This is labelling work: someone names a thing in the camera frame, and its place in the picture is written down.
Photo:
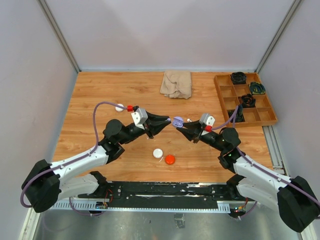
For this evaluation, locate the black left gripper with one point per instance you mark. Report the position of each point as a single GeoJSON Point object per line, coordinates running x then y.
{"type": "Point", "coordinates": [154, 125]}

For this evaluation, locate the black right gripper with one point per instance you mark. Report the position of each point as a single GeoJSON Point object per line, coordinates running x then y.
{"type": "Point", "coordinates": [196, 134]}

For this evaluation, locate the purple charging case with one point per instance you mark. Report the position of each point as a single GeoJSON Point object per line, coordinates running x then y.
{"type": "Point", "coordinates": [178, 122]}

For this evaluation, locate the white charging case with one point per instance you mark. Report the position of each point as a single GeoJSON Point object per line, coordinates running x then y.
{"type": "Point", "coordinates": [157, 153]}
{"type": "Point", "coordinates": [119, 107]}

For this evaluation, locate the orange earbud charging case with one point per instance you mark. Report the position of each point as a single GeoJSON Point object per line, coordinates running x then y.
{"type": "Point", "coordinates": [170, 159]}

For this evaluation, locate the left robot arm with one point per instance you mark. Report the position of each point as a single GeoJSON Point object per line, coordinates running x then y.
{"type": "Point", "coordinates": [47, 183]}

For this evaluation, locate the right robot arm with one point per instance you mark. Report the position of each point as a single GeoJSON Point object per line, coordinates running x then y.
{"type": "Point", "coordinates": [292, 198]}

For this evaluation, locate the beige cloth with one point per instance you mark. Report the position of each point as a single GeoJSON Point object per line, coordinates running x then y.
{"type": "Point", "coordinates": [176, 84]}

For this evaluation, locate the dark green rolled sock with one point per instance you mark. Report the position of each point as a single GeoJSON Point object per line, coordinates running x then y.
{"type": "Point", "coordinates": [239, 117]}

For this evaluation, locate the wooden compartment tray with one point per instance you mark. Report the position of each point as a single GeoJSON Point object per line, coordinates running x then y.
{"type": "Point", "coordinates": [246, 92]}

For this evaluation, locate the black orange rolled sock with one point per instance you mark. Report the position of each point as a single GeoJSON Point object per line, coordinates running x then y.
{"type": "Point", "coordinates": [247, 101]}

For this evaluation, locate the blue yellow rolled sock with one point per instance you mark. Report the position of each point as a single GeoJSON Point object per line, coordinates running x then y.
{"type": "Point", "coordinates": [257, 88]}

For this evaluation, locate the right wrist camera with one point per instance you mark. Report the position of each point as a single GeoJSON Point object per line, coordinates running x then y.
{"type": "Point", "coordinates": [207, 120]}

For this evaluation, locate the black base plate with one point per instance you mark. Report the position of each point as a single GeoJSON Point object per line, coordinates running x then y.
{"type": "Point", "coordinates": [160, 196]}

